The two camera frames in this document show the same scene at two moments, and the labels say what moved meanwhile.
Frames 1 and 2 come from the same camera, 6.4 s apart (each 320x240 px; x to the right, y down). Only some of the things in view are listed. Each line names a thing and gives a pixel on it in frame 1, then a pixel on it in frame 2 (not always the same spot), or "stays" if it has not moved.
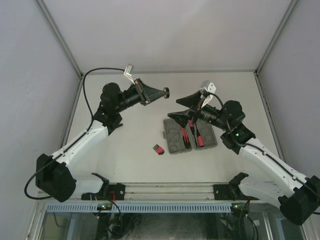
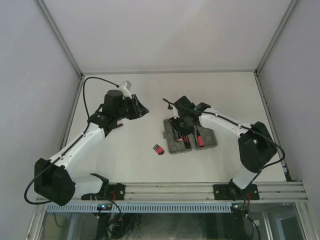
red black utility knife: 186,140 stays
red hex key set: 159,150 stays
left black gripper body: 141,91 to 130,109
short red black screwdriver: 200,138 stays
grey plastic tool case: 173,134 stays
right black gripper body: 197,111 to 181,126
